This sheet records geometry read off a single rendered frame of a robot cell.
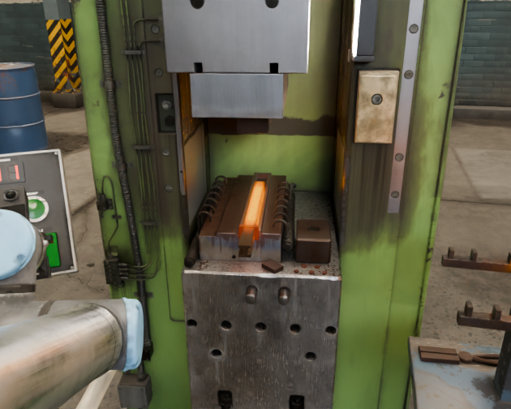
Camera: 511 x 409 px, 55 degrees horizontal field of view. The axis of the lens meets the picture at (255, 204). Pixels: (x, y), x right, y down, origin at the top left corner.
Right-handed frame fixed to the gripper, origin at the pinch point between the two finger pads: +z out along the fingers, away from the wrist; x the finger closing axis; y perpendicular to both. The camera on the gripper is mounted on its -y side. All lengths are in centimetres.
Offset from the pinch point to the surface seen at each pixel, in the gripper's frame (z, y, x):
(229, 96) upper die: -6.8, -24.6, 42.9
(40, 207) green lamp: 10.6, -8.8, 1.2
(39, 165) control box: 11.0, -18.3, 2.1
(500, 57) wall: 364, -179, 521
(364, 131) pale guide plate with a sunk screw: -3, -15, 76
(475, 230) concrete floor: 177, 21, 261
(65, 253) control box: 11.0, 2.0, 5.0
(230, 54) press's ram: -11, -32, 43
